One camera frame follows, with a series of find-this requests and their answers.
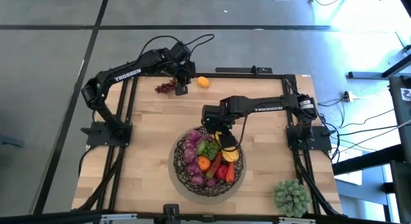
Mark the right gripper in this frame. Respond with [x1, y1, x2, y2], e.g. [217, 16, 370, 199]
[201, 101, 240, 150]

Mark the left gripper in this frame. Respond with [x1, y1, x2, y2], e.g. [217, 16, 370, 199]
[175, 60, 197, 96]

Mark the yellow banana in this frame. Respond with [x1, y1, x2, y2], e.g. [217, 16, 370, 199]
[213, 130, 241, 163]

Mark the red grape bunch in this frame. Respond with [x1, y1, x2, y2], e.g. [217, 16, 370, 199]
[154, 79, 178, 95]

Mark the light green apple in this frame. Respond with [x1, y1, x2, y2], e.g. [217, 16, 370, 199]
[196, 140, 208, 156]

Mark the yellow-red fruit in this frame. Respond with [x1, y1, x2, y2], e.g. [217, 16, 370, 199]
[205, 151, 223, 180]

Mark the red apple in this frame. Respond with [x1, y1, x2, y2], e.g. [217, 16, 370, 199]
[214, 164, 229, 182]

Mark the orange carrot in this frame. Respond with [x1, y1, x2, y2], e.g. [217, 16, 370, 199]
[225, 162, 236, 184]

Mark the orange fruit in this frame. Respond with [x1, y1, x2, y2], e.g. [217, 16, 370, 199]
[197, 155, 211, 172]

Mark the purple plush fruit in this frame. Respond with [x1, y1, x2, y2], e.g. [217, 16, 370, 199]
[182, 129, 220, 188]

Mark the dark woven wicker basket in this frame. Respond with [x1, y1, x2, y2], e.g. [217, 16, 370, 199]
[173, 126, 245, 198]

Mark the small yellow-orange citrus fruit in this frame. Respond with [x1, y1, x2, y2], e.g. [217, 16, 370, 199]
[197, 76, 212, 89]

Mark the black mounting bar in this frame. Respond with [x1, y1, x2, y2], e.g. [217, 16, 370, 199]
[214, 65, 274, 74]

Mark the green succulent potted plant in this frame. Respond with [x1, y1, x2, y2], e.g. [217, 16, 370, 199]
[272, 178, 312, 219]

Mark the black floor beam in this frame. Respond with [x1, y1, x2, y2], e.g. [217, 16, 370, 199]
[332, 143, 406, 177]

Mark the dark grey cabinet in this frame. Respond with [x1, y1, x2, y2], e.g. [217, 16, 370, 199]
[388, 74, 411, 224]

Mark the grey chair base leg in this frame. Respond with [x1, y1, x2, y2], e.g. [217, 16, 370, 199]
[0, 134, 26, 148]

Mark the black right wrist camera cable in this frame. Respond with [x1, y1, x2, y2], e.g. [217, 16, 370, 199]
[236, 114, 249, 145]

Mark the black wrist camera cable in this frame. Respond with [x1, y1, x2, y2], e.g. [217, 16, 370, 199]
[236, 114, 249, 145]
[137, 33, 215, 63]

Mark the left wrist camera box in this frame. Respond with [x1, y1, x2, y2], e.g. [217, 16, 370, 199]
[169, 42, 193, 62]

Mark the black aluminium table frame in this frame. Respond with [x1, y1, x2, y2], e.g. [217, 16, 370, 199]
[72, 72, 344, 224]

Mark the black left wrist camera cable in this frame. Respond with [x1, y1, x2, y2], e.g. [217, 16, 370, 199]
[137, 33, 215, 63]

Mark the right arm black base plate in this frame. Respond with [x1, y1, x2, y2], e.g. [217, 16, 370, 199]
[286, 125, 332, 151]

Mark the black table-level camera mount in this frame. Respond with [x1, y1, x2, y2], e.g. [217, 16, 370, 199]
[162, 203, 181, 224]

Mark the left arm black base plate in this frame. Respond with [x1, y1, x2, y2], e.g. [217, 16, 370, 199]
[80, 121, 133, 148]

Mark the black desk leg frame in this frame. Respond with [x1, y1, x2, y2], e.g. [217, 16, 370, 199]
[348, 53, 411, 80]

